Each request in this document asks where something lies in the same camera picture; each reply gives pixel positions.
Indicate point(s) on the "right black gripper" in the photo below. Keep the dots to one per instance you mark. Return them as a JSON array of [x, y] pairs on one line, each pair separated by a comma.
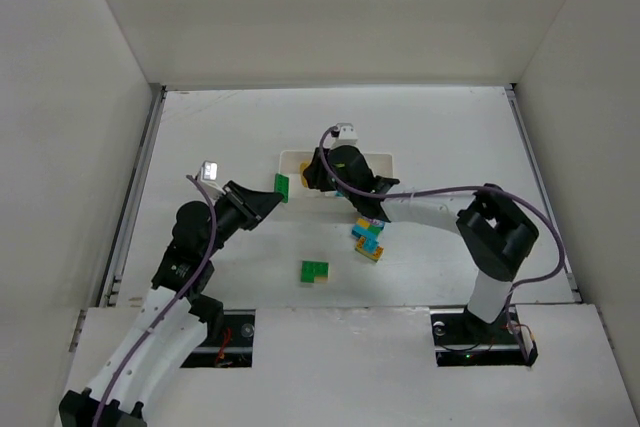
[[323, 173]]

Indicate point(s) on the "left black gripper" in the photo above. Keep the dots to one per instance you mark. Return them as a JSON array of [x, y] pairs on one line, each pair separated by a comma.
[[241, 205]]

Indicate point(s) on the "green lego plate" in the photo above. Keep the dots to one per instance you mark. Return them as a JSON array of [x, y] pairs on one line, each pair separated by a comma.
[[281, 186]]

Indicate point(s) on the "green and yellow lego block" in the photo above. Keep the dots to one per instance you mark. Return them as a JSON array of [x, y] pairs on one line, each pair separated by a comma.
[[312, 272]]

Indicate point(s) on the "yellow curved lego brick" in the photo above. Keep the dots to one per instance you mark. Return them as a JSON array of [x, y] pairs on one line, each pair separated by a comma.
[[302, 172]]

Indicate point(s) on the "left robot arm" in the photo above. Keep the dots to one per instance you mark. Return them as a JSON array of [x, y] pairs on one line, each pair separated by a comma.
[[176, 316]]

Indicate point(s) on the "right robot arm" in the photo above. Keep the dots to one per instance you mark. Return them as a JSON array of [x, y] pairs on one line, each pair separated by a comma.
[[497, 233]]

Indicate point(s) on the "white three-compartment tray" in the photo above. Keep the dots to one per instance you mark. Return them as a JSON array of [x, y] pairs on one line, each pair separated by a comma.
[[320, 197]]

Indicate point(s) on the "multicolor lego cluster with frog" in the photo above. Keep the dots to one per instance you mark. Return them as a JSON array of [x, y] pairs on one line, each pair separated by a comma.
[[366, 233]]

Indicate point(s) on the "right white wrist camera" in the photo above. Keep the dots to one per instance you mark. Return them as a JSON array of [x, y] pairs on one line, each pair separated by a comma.
[[345, 134]]

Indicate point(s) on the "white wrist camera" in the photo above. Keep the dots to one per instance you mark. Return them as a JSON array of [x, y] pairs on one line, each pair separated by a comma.
[[345, 134], [206, 178]]

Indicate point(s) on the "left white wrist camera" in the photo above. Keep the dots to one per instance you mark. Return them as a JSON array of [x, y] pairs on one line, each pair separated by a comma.
[[206, 178]]

